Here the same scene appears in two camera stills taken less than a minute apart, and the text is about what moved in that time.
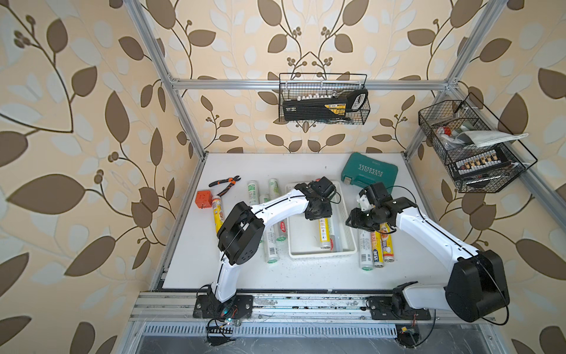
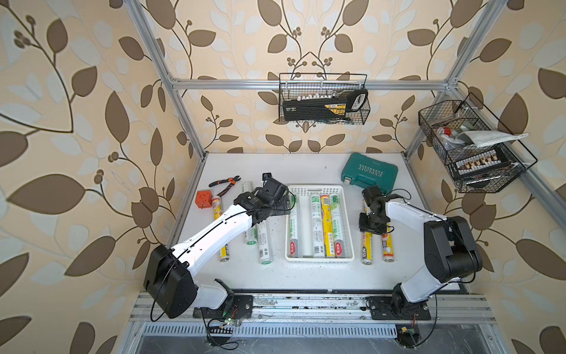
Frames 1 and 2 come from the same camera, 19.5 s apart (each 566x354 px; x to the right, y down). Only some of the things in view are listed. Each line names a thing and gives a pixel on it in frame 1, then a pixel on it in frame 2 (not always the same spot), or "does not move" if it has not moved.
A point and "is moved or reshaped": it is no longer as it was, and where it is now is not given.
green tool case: [361, 170] does not move
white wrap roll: [366, 258] → [318, 227]
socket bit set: [483, 162] does not move
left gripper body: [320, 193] → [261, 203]
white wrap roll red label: [283, 228] → [294, 240]
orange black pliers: [233, 180] does not move
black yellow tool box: [332, 107] does not move
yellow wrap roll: [378, 248] → [367, 240]
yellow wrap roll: [388, 252] does not move
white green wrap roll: [332, 237] is moved or reshaped
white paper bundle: [485, 139] does not move
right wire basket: [479, 153] does not move
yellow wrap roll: [324, 231] is moved or reshaped
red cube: [203, 199] does not move
